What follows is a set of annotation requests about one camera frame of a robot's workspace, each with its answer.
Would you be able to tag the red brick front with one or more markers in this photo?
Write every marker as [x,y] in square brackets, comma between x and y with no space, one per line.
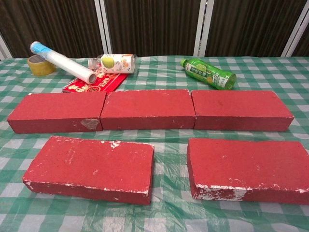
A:
[246,164]

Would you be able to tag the clear bottle fruit label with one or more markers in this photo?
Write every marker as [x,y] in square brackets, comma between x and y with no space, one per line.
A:
[116,63]

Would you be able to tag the green drink bottle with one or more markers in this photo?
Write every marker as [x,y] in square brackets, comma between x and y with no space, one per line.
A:
[210,73]

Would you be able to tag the dark folding partition screen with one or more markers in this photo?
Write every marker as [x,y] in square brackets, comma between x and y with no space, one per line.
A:
[149,24]

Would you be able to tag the green checkered tablecloth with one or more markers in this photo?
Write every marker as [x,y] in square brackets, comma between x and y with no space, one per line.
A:
[154,217]

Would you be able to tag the white plastic wrap roll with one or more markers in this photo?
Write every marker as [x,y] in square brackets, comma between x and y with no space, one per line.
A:
[67,64]

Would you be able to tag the yellow tape roll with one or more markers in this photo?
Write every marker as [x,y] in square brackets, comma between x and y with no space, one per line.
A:
[39,68]

